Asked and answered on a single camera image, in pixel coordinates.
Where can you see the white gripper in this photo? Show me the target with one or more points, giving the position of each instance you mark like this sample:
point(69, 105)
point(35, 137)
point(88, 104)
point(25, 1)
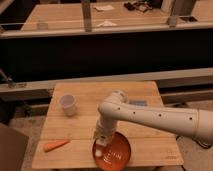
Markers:
point(102, 137)

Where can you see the small white bottle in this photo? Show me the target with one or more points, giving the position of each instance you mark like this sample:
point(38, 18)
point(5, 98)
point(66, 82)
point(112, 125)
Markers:
point(98, 153)

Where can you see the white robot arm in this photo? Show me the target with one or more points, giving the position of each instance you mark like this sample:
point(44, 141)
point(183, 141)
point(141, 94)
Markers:
point(193, 123)

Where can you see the orange ceramic bowl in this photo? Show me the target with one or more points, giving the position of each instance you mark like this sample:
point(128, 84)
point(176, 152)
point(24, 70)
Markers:
point(116, 155)

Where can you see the small blue-grey sponge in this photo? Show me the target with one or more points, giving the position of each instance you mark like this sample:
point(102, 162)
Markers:
point(138, 102)

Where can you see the orange carrot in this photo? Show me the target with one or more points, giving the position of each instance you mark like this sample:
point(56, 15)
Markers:
point(55, 144)

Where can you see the white plastic cup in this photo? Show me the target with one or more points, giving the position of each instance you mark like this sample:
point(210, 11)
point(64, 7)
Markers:
point(67, 103)

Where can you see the brown cardboard box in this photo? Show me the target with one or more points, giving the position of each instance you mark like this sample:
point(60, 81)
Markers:
point(13, 145)

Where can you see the white crumpled paper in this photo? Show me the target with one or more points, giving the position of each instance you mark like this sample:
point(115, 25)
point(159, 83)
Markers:
point(107, 24)

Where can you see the white paper sheet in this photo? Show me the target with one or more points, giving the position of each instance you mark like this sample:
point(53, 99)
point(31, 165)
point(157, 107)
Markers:
point(104, 8)

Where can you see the black tools pile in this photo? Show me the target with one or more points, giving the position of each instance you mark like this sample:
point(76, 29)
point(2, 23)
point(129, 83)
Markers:
point(140, 5)

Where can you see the metal right post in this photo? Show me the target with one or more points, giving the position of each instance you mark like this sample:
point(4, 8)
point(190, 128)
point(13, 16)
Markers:
point(181, 9)

